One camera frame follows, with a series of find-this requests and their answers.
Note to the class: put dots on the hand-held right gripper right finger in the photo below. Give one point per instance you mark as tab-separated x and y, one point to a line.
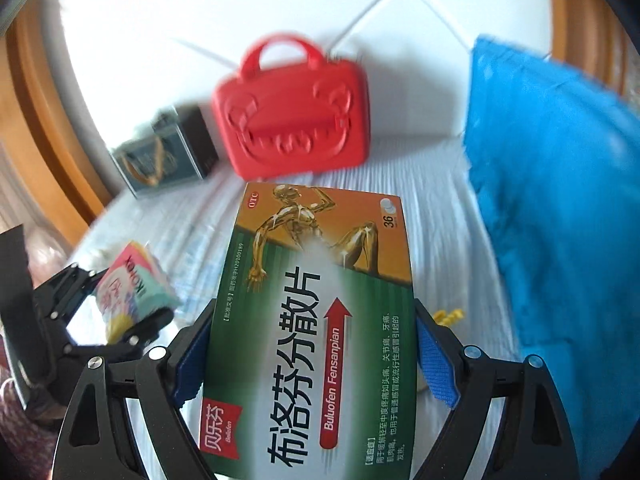
436	360

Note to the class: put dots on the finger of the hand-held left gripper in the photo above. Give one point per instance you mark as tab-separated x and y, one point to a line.
135	335
65	290

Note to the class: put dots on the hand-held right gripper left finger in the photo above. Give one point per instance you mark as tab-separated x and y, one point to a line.
191	360

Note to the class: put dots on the colourful packet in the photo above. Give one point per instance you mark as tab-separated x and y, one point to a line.
132	290

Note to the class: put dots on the green medicine box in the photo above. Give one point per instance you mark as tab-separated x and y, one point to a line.
310	340

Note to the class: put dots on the striped cloth covered desktop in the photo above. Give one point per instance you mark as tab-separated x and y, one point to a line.
200	240

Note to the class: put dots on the pink cloth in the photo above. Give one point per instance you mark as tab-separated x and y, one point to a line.
40	255

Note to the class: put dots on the small yellow object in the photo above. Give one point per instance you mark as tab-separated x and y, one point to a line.
448	317

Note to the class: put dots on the dark gift box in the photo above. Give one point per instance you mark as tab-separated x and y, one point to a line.
165	155

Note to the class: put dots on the blue plastic crate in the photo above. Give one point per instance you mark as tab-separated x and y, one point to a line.
555	185

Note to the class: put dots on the red bear carrying case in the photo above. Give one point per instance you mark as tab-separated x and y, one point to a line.
290	110

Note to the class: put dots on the wooden frame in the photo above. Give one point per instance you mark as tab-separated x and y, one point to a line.
45	125

